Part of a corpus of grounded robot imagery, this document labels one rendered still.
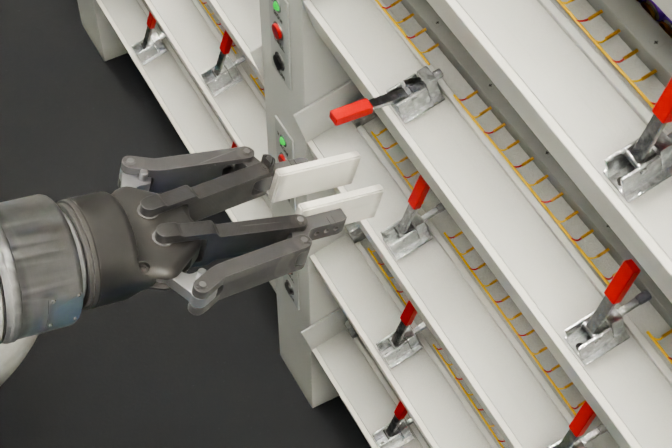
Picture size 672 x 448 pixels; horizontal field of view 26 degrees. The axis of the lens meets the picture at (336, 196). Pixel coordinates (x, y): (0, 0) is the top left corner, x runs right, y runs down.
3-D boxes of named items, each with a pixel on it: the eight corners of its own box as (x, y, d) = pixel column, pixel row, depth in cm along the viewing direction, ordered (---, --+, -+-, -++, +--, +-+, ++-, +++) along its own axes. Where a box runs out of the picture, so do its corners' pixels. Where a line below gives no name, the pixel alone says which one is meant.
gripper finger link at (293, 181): (271, 204, 106) (266, 196, 107) (352, 184, 110) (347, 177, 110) (279, 175, 104) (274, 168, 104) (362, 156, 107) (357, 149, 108)
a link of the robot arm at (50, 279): (1, 373, 94) (87, 350, 97) (12, 284, 88) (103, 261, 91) (-46, 271, 99) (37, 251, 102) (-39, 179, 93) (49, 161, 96)
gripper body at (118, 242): (36, 248, 101) (157, 219, 106) (83, 340, 97) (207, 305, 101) (46, 173, 96) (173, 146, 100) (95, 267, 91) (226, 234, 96)
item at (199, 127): (285, 307, 188) (255, 259, 176) (102, 10, 220) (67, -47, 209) (418, 224, 189) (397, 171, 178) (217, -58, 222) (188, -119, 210)
